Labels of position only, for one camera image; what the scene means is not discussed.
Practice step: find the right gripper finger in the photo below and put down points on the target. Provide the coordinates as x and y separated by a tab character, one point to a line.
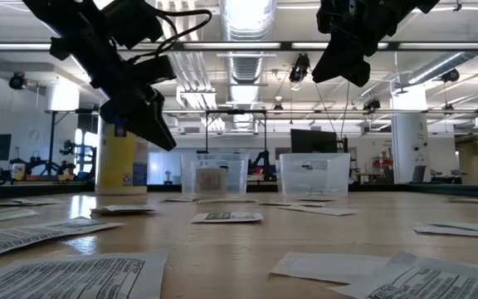
332	62
358	72

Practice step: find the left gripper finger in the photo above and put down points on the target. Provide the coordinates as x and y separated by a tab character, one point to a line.
156	112
127	114

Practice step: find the black background robot arm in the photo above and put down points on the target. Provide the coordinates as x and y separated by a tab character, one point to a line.
264	160

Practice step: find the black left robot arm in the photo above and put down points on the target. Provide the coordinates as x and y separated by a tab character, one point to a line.
69	21

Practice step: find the yellow disinfecting wipes canister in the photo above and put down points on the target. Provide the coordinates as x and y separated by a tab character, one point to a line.
118	166

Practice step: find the black background robot arms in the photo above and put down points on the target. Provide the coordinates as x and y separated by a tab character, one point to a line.
68	147

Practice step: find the black monitor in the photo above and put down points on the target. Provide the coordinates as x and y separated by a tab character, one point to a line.
313	141

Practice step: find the white round column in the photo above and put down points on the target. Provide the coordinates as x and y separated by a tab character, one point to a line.
409	145

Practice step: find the grey round ceiling pipe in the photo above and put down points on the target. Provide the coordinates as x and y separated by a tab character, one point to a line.
450	62

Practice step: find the clear plastic bin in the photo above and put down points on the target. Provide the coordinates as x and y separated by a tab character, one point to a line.
313	174
239	182

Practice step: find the grey office chair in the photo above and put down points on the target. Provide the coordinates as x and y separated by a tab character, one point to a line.
419	174

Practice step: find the green striped bandage wrapper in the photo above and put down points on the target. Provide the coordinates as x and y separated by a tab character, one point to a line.
2	216

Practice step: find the plain white packet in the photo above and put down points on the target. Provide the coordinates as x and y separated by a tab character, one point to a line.
326	268

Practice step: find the black overhead camera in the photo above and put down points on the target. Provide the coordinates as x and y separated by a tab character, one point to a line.
300	68

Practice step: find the black ceiling camera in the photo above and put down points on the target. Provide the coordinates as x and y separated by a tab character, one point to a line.
372	104
17	81
450	75

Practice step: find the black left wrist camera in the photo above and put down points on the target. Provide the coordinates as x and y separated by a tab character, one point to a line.
154	70

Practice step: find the black background station frame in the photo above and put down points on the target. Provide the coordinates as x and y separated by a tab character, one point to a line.
235	111

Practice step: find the silver ceiling air duct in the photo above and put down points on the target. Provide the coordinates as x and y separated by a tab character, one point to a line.
245	70

